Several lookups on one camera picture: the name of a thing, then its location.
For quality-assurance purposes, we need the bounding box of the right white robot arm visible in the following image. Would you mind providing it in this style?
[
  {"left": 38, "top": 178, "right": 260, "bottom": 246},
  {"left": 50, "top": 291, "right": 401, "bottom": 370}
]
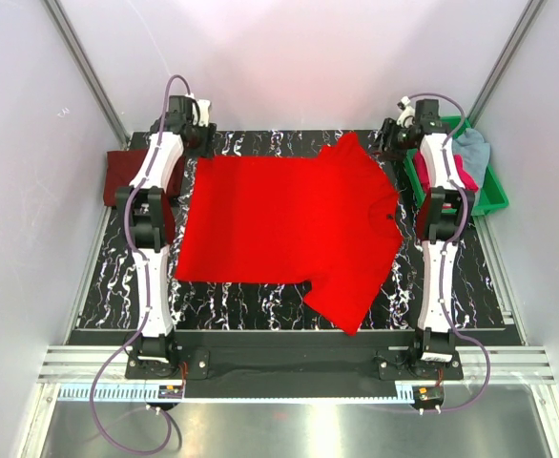
[{"left": 375, "top": 94, "right": 474, "bottom": 380}]

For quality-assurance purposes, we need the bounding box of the orange connector block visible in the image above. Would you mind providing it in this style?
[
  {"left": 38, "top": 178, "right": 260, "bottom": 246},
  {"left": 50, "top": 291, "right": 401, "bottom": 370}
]
[
  {"left": 158, "top": 385, "right": 183, "bottom": 399},
  {"left": 415, "top": 385, "right": 444, "bottom": 402}
]

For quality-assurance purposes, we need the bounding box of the left orange connector block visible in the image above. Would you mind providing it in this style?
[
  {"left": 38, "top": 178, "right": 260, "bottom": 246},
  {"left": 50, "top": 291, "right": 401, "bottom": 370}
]
[{"left": 158, "top": 385, "right": 183, "bottom": 399}]

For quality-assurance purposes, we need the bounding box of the grey-blue crumpled t-shirt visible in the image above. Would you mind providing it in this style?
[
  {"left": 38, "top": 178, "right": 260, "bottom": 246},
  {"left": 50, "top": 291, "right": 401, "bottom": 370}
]
[{"left": 453, "top": 128, "right": 491, "bottom": 189}]

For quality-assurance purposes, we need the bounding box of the folded maroon t-shirt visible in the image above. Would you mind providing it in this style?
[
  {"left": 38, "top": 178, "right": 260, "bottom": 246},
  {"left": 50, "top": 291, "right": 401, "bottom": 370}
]
[{"left": 103, "top": 149, "right": 185, "bottom": 207}]

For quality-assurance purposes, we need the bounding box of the bright red t-shirt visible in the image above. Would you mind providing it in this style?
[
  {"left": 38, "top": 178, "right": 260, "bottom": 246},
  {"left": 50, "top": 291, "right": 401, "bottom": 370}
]
[{"left": 176, "top": 133, "right": 403, "bottom": 335}]

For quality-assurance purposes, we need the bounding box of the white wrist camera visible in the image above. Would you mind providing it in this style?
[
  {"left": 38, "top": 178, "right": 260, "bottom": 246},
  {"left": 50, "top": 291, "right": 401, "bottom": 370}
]
[
  {"left": 396, "top": 96, "right": 415, "bottom": 128},
  {"left": 192, "top": 98, "right": 211, "bottom": 127}
]

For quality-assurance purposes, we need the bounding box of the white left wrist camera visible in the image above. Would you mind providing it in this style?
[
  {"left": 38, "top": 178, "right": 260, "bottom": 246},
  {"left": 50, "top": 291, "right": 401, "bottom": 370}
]
[{"left": 192, "top": 98, "right": 211, "bottom": 127}]

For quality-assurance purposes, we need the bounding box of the pink crumpled t-shirt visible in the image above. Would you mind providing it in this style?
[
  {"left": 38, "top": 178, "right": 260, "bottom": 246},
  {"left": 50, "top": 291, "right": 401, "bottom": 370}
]
[{"left": 412, "top": 151, "right": 479, "bottom": 193}]

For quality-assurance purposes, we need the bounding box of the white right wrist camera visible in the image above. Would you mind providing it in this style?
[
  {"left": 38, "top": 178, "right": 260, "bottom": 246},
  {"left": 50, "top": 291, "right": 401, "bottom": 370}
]
[{"left": 396, "top": 96, "right": 415, "bottom": 128}]

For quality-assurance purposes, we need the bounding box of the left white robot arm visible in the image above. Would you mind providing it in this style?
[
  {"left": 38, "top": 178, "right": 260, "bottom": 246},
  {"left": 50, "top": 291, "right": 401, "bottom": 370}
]
[{"left": 115, "top": 94, "right": 216, "bottom": 380}]

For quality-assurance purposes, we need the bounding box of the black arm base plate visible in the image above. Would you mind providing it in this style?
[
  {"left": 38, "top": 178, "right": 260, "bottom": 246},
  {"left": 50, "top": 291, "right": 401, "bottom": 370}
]
[{"left": 126, "top": 330, "right": 464, "bottom": 401}]

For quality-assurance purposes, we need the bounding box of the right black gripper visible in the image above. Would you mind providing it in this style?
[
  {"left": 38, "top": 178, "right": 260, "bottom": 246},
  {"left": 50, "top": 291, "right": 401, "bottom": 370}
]
[{"left": 364, "top": 117, "right": 415, "bottom": 162}]

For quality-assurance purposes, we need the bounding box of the green plastic bin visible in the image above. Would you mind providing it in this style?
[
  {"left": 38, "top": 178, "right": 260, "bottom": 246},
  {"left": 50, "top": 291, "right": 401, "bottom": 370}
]
[{"left": 404, "top": 115, "right": 509, "bottom": 217}]

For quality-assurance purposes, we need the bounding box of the right orange connector block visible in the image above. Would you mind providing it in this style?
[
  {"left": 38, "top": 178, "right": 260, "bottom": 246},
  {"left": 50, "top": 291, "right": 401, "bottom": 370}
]
[{"left": 415, "top": 385, "right": 444, "bottom": 402}]

